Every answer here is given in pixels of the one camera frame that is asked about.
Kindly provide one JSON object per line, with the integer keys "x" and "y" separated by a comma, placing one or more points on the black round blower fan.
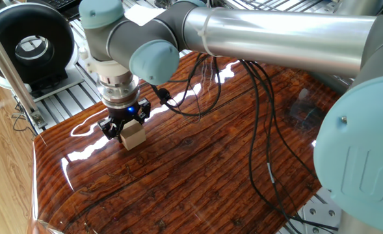
{"x": 2, "y": 39}

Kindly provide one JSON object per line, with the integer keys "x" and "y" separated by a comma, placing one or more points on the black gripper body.
{"x": 123, "y": 112}

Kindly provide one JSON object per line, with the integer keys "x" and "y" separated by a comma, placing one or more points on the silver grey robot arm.
{"x": 275, "y": 39}

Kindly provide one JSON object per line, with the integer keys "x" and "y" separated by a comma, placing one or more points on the glossy wood grain mat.
{"x": 194, "y": 162}

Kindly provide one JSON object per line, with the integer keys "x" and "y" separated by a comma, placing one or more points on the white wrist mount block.
{"x": 103, "y": 68}

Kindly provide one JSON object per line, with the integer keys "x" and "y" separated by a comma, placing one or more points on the pale wooden cube block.
{"x": 134, "y": 136}

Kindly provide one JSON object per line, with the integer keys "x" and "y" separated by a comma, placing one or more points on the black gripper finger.
{"x": 108, "y": 128}
{"x": 144, "y": 110}

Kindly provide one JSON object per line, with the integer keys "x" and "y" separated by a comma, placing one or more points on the silver slanted frame post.
{"x": 6, "y": 65}

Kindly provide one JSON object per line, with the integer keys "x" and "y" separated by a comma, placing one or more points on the white zip tie loop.
{"x": 204, "y": 32}

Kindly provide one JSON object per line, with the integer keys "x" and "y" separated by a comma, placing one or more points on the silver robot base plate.
{"x": 318, "y": 214}

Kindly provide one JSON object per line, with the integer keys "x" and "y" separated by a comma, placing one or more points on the black keyboard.
{"x": 61, "y": 3}

